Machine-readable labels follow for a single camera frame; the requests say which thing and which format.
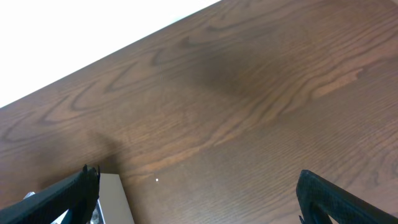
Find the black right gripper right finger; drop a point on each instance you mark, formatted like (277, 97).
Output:
(322, 202)

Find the white open cardboard box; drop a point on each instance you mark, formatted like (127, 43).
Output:
(112, 206)

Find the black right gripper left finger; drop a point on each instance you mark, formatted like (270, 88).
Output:
(76, 197)

